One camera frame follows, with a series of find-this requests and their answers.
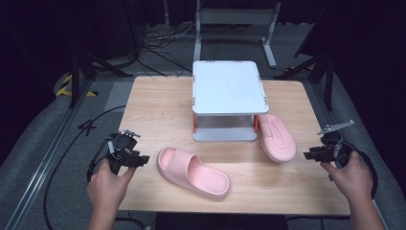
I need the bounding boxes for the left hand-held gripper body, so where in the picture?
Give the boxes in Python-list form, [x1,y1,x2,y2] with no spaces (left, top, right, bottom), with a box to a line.
[106,128,142,175]

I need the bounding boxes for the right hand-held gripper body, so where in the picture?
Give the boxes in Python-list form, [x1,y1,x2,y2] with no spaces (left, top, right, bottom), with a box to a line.
[317,120,355,169]

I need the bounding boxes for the pink slipper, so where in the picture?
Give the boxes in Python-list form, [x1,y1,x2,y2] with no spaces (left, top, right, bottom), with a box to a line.
[258,113,298,163]
[156,147,231,199]

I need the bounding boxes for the white shoe rack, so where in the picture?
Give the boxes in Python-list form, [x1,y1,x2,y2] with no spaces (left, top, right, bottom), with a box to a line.
[192,60,270,143]

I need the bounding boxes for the person's right hand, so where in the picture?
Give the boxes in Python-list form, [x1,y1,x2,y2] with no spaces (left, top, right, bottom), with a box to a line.
[320,150,374,204]

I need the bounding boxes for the person's left hand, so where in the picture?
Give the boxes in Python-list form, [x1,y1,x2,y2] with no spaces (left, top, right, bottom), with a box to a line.
[86,158,137,221]

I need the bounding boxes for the black metal stand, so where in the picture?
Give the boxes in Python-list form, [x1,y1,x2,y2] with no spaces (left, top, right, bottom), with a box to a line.
[273,52,336,112]
[68,51,134,109]

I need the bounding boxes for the yellow black striped tape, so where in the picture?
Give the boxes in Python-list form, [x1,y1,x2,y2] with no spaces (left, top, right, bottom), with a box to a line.
[56,73,99,98]

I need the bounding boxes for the white metal stand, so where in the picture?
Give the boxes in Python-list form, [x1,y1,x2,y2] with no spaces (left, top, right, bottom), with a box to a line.
[192,0,282,69]

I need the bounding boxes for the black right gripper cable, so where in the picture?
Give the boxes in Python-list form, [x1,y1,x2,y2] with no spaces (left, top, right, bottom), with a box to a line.
[343,141,379,199]

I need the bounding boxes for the grey metal floor rail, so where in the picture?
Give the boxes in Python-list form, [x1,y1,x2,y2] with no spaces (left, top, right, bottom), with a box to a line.
[309,80,389,230]
[3,80,94,230]

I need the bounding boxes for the black floor cable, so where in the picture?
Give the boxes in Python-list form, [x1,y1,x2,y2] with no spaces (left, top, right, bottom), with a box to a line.
[42,104,127,230]

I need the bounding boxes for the bundle of black floor cables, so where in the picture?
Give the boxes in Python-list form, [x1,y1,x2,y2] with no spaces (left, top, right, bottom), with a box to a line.
[137,22,199,78]

